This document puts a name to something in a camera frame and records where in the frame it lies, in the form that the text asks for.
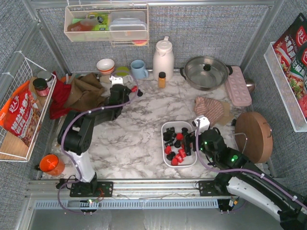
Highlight round wooden board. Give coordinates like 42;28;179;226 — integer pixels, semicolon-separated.
235;112;273;163

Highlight striped pink cloth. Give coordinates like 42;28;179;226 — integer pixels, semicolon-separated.
194;96;234;126

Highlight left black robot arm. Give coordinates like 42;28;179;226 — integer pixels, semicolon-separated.
57;84;132;183

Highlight metal base rail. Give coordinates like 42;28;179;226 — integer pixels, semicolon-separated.
24;178;288;211

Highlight green label bottle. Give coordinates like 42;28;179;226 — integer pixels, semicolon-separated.
86;12;110;31

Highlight red seasoning packets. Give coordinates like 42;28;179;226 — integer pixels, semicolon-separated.
273;13;307;117

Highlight white wire basket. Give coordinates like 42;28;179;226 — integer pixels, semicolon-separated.
263;42;307;133
0;51;57;162

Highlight orange spice bottle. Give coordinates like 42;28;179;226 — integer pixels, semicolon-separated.
158;72;166;88

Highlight white thermos jug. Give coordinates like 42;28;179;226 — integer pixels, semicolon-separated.
153;36;175;81

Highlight red jar black lid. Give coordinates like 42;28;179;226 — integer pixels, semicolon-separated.
33;78;49;97

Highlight brown cloth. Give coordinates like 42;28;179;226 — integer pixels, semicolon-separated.
64;73;106;112

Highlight white wire basket left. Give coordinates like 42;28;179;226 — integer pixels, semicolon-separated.
0;51;57;162

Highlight pink egg tray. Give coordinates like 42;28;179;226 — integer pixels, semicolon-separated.
225;66;252;107

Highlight white wire basket right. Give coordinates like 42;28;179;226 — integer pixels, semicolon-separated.
263;42;307;133

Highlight steel pot with lid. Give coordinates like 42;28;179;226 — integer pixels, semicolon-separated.
179;56;233;91

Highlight green lid cup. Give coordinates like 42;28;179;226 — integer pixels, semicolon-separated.
115;66;133;83

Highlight clear plastic containers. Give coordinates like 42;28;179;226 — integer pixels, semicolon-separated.
109;11;147;41

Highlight orange ball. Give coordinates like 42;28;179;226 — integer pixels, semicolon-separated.
36;154;65;176

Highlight cream wall shelf basket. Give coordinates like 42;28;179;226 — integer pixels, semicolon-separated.
64;3;149;46

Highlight white storage tray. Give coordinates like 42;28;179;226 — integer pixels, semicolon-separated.
161;121;198;168

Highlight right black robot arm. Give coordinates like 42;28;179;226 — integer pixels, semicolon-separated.
182;127;307;230

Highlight red cloth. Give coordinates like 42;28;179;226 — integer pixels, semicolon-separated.
49;79;80;119

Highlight red snack bag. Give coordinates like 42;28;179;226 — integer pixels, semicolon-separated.
0;81;40;147

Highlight white orange bowl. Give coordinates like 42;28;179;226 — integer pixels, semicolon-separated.
96;58;115;74

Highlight small glass cup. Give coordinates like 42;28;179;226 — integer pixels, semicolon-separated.
99;75;111;84

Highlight blue mug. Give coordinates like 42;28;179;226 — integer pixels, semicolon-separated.
130;60;149;80

